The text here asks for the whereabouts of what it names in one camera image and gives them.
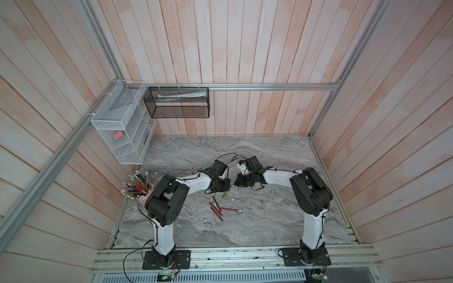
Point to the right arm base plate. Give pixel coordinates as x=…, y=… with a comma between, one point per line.
x=305, y=257

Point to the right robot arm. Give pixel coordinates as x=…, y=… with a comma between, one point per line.
x=313, y=197

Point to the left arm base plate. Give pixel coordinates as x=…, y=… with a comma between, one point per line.
x=182, y=259

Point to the papers in black basket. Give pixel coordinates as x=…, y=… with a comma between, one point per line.
x=183, y=97

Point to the red carving knife steep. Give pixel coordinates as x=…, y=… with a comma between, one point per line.
x=216, y=204

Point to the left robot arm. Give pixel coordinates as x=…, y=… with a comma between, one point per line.
x=165, y=203

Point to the white wire mesh shelf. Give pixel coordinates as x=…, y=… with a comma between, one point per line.
x=123, y=109

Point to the black wire mesh basket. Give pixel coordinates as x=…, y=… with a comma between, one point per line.
x=157, y=110

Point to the pink pencil cup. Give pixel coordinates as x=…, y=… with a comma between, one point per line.
x=142, y=200

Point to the bundle of pencils in cup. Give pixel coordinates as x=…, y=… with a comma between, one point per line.
x=138, y=186

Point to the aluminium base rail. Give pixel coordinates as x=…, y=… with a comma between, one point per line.
x=236, y=258

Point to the pink eraser block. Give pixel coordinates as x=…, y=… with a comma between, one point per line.
x=118, y=135

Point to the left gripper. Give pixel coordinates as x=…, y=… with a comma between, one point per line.
x=226, y=187

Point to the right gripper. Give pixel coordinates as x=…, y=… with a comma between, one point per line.
x=240, y=183

